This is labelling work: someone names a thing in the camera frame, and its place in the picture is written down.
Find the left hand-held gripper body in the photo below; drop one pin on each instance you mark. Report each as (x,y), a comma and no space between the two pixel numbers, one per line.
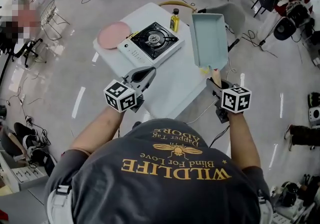
(120,98)

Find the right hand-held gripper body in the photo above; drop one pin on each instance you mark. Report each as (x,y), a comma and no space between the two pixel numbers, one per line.
(236,99)

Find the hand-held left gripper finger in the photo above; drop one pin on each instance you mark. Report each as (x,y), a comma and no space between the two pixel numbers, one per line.
(148,83)
(147,71)

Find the white portable gas stove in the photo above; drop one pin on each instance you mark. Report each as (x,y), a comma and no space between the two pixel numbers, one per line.
(152,43)

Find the person's left forearm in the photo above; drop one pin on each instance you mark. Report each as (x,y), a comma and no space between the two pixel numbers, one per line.
(100,130)

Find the person's right forearm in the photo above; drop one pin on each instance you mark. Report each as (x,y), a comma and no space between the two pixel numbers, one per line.
(243,138)

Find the white rectangular table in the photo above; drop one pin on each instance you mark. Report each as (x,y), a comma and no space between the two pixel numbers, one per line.
(175,83)

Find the pink round plate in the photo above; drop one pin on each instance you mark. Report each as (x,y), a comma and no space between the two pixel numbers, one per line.
(112,35)

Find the yellow oil bottle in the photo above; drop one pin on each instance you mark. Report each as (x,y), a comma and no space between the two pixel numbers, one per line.
(174,21)

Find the wooden curved-back chair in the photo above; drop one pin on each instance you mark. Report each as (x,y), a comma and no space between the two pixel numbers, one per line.
(175,3)

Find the black helmet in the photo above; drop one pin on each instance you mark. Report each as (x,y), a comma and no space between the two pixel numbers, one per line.
(314,100)

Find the white round-faced device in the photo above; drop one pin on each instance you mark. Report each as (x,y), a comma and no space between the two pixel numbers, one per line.
(315,116)

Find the person's dark grey printed shirt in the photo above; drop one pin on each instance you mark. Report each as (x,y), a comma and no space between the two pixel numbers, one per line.
(160,183)

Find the grey desk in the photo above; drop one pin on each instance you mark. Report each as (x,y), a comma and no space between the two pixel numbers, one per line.
(22,205)

